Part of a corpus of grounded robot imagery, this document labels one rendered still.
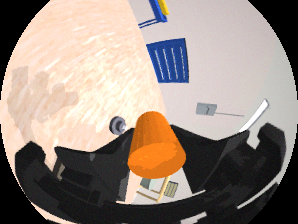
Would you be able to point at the orange knob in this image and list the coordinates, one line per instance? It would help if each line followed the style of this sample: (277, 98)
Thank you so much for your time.
(155, 151)

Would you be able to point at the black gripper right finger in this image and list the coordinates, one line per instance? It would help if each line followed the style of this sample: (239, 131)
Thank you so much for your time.
(203, 155)

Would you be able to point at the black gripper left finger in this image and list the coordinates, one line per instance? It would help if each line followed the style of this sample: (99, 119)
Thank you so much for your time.
(109, 163)

